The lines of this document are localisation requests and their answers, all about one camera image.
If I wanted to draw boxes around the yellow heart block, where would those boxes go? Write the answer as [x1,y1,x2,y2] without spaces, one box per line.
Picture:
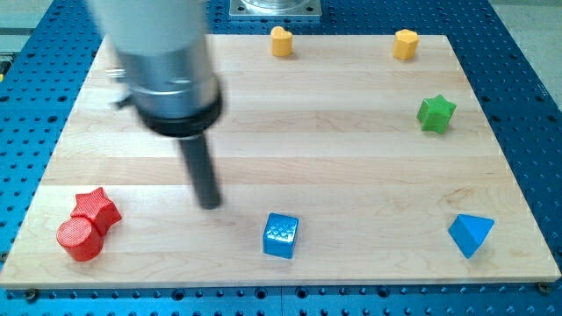
[270,26,293,57]

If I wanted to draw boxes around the yellow hexagon block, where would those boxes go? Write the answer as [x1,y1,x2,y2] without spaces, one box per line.
[392,29,419,61]

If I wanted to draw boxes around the red cylinder block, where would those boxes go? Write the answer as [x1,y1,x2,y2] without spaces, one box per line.
[56,217,104,262]

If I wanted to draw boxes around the blue cube block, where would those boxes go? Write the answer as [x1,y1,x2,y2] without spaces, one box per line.
[263,213,299,259]

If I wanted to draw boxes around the green star block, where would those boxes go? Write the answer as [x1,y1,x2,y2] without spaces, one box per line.
[416,95,457,134]

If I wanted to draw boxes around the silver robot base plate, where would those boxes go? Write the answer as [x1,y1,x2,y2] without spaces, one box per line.
[229,0,322,18]

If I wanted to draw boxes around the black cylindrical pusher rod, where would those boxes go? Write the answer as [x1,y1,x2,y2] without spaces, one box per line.
[179,133,221,210]

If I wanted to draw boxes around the blue perforated table plate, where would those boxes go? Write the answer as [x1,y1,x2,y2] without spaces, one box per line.
[1,1,561,315]

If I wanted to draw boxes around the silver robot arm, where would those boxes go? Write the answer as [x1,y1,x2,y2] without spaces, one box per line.
[88,0,222,138]

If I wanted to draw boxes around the wooden board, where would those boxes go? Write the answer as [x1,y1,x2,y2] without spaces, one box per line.
[1,35,560,289]

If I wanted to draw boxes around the red star block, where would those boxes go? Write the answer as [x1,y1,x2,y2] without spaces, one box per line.
[70,187,122,237]

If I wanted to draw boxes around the blue triangular prism block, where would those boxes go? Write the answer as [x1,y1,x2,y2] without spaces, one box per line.
[448,214,495,259]

